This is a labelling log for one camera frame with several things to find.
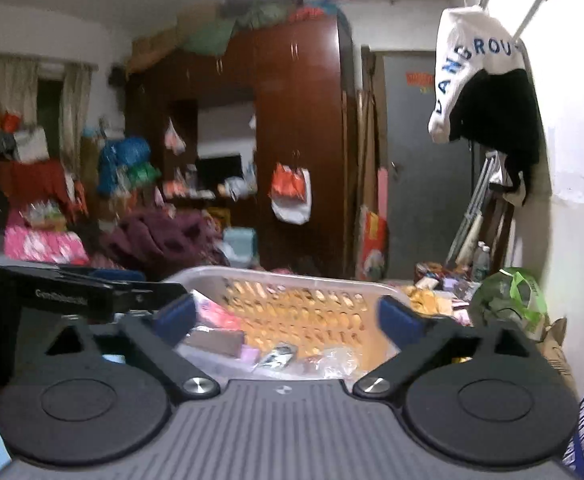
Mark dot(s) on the metal crutches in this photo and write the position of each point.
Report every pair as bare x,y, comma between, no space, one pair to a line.
472,210

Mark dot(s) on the wooden planks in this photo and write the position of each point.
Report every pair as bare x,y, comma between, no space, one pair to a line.
367,160

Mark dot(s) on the beige curtain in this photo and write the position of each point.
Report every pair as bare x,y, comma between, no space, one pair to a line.
74,110
6,87

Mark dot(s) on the white and black hanging jacket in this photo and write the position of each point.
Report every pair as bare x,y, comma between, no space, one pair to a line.
467,40

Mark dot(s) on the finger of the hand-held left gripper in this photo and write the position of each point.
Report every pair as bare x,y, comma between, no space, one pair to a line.
146,296
121,275

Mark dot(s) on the red and blue bag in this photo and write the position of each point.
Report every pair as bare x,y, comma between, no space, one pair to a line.
314,10

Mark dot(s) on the clear plastic basket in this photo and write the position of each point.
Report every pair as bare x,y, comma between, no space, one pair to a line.
272,275

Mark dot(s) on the blue plastic bags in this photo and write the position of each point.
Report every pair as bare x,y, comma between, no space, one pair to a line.
121,157

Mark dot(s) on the brown paper bag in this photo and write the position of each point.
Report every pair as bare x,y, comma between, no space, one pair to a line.
557,355

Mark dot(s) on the red printed sack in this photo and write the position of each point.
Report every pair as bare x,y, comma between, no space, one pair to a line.
374,245

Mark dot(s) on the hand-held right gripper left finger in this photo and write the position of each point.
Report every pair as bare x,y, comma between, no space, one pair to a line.
174,317

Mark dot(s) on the small green plastic bag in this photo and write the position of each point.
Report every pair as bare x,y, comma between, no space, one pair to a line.
144,175

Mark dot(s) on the grey door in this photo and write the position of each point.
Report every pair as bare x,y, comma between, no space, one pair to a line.
422,185

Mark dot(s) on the orange hanging plastic bag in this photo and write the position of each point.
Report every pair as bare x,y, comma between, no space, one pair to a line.
287,185

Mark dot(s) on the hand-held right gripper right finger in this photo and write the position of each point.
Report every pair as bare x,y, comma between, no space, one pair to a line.
399,319

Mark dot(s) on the pink printed blanket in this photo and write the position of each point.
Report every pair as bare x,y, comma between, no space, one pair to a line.
36,245

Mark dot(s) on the cardboard boxes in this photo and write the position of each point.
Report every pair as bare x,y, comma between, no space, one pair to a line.
146,50

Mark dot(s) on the maroon blanket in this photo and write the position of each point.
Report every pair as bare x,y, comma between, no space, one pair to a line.
156,240

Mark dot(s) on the green cloth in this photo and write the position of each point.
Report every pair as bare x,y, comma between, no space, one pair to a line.
206,37

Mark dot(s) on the pink board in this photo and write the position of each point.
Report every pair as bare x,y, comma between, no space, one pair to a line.
382,192

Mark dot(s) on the black television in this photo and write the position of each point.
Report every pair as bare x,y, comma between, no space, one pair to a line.
219,172

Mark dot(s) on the plastic bottle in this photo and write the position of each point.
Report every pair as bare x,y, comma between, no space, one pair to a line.
481,260

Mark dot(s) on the white pink hanging bag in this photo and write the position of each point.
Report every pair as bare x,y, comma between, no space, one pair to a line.
174,137

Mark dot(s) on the brown wooden wardrobe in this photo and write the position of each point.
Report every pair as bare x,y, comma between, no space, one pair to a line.
297,110

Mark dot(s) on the red cloth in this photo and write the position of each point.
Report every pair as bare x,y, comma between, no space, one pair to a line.
31,180

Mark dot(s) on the yellow packets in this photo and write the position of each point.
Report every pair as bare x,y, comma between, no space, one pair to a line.
432,302

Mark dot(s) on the brown box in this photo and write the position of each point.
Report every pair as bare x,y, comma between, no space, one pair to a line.
214,341

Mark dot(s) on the large green plastic bag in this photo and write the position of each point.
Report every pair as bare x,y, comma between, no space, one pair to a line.
502,300

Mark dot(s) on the red door sign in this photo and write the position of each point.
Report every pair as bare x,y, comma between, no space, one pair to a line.
419,81

